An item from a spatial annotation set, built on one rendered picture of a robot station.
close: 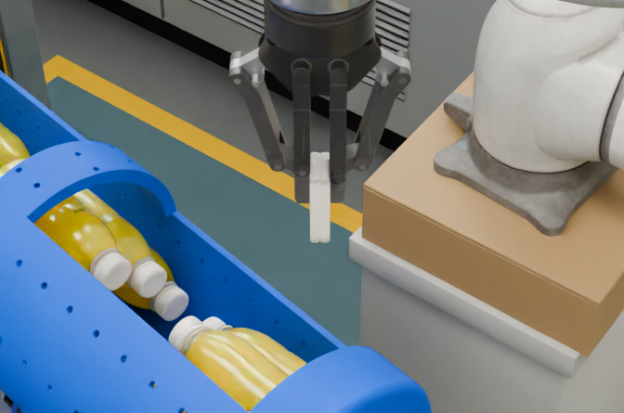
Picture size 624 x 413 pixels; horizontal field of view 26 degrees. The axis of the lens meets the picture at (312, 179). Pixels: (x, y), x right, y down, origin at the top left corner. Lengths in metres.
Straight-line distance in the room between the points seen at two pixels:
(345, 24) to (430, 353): 0.93
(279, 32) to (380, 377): 0.47
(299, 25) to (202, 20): 2.52
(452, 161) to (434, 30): 1.31
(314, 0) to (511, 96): 0.66
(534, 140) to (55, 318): 0.56
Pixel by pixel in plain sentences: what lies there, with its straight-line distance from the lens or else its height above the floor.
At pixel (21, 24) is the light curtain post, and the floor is 0.93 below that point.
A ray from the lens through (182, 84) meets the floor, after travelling 3.46.
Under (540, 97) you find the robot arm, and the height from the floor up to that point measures 1.28.
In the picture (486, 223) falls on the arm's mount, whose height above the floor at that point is 1.10.
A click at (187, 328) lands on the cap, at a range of 1.37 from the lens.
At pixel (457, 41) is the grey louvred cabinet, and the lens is 2.89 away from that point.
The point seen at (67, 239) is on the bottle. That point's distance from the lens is 1.46.
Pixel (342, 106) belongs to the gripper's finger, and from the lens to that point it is 0.95.
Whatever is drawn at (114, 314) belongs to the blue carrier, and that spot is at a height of 1.22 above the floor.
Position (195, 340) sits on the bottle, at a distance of 1.36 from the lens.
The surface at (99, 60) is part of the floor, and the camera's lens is 3.56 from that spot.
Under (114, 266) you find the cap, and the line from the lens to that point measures 1.44.
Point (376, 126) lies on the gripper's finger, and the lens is 0.97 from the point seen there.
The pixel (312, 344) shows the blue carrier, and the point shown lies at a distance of 1.47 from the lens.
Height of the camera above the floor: 2.22
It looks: 44 degrees down
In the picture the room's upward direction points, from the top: straight up
